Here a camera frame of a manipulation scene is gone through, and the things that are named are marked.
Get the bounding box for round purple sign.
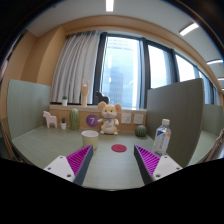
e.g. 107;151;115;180
85;113;100;128

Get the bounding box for round green cactus ornament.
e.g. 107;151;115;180
134;124;148;138

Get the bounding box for clear plastic drink bottle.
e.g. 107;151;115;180
151;118;172;158

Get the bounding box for white pleated curtain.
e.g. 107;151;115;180
50;30;101;105

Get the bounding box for ceiling strip lights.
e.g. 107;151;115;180
105;0;224;81

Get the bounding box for white wall socket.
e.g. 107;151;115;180
120;112;133;125
133;113;145;125

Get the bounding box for grey desk partition panel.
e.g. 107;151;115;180
145;77;205;168

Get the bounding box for tall green cactus ornament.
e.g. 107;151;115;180
69;107;81;131

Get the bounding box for pink horse figurine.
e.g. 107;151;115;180
42;110;58;129

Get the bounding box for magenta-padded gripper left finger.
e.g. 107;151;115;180
43;144;95;187

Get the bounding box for black horse figurine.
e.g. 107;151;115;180
95;91;110;106

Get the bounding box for green desk partition panel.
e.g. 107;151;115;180
6;79;52;140

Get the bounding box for flat round red coaster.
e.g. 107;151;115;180
110;143;128;153

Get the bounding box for large glass window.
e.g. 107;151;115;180
93;31;221;109

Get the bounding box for wooden windowsill ledge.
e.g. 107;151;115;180
49;103;148;133

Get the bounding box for wooden hand model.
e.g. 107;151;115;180
80;78;91;108

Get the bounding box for beige plush mouse toy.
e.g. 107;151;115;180
97;101;123;136

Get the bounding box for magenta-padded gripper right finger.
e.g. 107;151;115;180
133;144;184;186

